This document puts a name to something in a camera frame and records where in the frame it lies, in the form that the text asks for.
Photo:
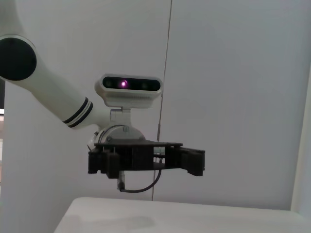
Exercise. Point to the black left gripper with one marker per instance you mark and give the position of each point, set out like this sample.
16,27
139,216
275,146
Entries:
141,155

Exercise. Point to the silver camera mount bracket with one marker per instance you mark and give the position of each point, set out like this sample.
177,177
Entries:
120,116

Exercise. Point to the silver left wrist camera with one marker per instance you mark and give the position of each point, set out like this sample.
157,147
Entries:
128,95

